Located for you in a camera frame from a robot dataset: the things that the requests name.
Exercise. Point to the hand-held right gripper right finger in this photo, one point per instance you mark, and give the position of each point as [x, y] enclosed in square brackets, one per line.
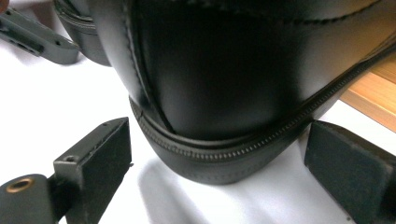
[351, 168]

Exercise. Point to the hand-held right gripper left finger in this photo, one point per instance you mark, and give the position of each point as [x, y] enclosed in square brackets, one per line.
[93, 168]

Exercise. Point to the black leather lace-up shoe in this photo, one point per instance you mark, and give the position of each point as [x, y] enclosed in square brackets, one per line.
[218, 77]
[84, 37]

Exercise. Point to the three-tier wooden shoe rack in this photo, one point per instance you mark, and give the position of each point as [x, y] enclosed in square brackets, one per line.
[373, 99]

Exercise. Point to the white table mat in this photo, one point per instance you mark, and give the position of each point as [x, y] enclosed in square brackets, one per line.
[62, 99]

